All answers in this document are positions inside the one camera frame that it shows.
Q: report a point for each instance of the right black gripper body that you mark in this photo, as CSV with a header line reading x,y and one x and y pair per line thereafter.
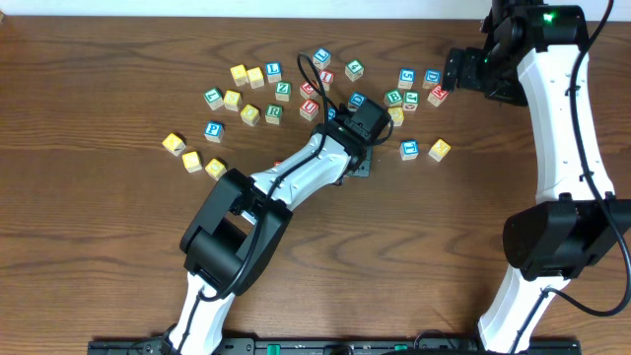
x,y
487,74

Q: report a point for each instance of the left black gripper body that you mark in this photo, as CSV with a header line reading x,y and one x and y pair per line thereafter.
x,y
365,168

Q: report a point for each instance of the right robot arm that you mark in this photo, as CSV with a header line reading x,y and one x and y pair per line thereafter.
x,y
537,56

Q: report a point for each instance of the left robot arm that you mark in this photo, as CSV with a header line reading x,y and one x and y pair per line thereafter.
x,y
233,236

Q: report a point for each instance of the blue H block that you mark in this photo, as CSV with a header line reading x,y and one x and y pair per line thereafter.
x,y
331,113

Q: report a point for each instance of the blue D block middle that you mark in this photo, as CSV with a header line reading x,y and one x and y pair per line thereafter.
x,y
355,101

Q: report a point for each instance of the blue d block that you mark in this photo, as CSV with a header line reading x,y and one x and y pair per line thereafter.
x,y
432,78
355,101

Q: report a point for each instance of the blue T block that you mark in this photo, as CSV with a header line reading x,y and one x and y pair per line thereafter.
x,y
408,150

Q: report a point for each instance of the yellow block right middle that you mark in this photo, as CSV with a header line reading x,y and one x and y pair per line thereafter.
x,y
397,115

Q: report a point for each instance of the blue D block right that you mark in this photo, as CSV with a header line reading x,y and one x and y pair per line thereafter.
x,y
432,78

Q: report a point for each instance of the red U block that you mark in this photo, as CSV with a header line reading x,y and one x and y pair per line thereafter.
x,y
309,109

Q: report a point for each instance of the red M block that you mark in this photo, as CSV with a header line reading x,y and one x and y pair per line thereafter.
x,y
437,96

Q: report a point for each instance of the green 4 block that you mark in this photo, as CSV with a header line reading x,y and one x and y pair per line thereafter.
x,y
354,70

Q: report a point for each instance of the red E block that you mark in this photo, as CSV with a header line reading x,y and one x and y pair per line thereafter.
x,y
307,91

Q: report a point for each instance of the yellow block far right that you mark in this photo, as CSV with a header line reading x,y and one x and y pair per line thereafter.
x,y
439,150

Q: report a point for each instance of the blue 5 block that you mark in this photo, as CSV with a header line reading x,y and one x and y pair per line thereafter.
x,y
406,79

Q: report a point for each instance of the green R block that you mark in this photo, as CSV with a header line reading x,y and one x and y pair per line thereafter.
x,y
273,114

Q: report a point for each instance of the blue L block top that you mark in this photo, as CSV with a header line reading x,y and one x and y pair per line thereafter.
x,y
321,58

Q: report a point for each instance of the blue l block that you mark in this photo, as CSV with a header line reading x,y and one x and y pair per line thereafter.
x,y
273,72
321,58

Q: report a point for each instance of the yellow block centre left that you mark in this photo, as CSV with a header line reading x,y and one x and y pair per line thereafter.
x,y
250,115

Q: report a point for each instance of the blue L block left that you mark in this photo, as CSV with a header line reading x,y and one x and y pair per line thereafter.
x,y
273,72

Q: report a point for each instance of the yellow block beside L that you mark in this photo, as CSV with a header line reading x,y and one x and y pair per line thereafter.
x,y
232,100

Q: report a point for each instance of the yellow block top left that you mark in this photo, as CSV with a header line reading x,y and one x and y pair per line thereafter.
x,y
239,75

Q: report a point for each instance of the yellow block lower right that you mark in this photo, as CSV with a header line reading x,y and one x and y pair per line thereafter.
x,y
215,168

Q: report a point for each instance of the blue P block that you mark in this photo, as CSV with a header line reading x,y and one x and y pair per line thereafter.
x,y
214,132

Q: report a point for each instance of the green L block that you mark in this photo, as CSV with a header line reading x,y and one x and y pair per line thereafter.
x,y
214,98

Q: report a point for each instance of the yellow block lower middle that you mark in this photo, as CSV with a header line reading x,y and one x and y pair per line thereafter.
x,y
192,161

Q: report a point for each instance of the yellow block lower left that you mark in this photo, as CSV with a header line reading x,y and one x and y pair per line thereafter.
x,y
174,144

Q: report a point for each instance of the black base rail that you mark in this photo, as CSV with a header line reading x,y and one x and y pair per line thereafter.
x,y
249,346

